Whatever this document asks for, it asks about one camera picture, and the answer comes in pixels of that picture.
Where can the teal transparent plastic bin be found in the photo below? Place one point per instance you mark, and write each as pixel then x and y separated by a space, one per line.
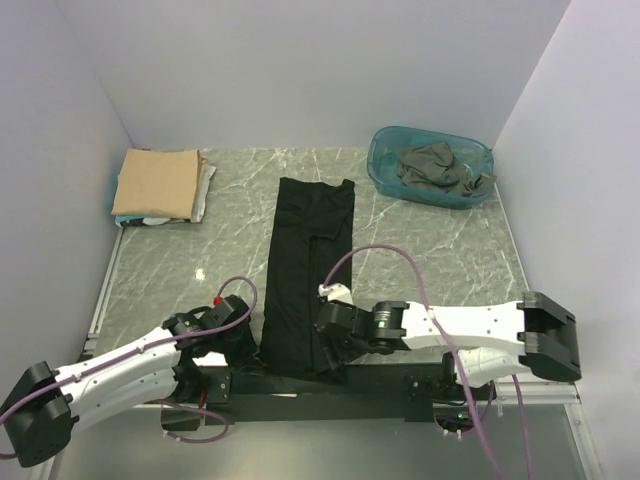
pixel 382 164

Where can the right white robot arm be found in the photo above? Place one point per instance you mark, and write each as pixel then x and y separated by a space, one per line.
pixel 533 335

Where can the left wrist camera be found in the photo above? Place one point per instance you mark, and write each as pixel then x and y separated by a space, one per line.
pixel 226 306

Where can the white folded t shirt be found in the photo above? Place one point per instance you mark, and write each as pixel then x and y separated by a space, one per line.
pixel 199 208

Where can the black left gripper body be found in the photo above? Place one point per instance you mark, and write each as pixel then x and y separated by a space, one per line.
pixel 237 346

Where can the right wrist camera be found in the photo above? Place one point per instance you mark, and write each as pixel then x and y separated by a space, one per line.
pixel 336 292

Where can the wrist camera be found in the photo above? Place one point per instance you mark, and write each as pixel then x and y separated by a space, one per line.
pixel 336 292
pixel 226 306

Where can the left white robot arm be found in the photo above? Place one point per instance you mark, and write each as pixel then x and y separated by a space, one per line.
pixel 48 404

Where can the aluminium frame rail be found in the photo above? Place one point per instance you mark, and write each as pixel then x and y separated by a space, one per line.
pixel 534 391

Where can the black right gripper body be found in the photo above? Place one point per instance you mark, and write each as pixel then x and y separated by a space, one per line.
pixel 348 350

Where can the black t shirt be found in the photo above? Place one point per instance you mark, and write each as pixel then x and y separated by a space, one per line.
pixel 312 231

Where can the teal folded t shirt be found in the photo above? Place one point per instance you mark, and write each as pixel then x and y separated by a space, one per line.
pixel 125 219

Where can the black base crossbar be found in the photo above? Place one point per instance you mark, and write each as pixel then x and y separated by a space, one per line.
pixel 411 392

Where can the grey crumpled t shirt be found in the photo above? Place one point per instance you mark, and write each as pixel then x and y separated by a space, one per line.
pixel 435 168

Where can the tan folded t shirt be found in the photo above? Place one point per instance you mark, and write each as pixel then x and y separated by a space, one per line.
pixel 158 184

